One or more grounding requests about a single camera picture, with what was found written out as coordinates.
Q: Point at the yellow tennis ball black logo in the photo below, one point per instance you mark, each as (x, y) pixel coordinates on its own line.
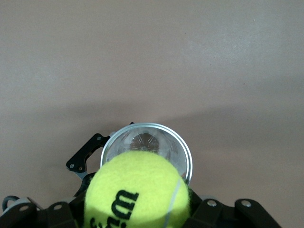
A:
(137, 180)

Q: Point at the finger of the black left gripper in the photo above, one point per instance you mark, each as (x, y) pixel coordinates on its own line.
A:
(83, 156)

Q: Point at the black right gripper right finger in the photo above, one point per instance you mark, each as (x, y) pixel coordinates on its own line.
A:
(225, 217)

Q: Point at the clear tennis ball can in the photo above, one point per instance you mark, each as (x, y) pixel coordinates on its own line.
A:
(147, 140)

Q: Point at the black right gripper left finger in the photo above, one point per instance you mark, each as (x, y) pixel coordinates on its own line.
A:
(54, 216)

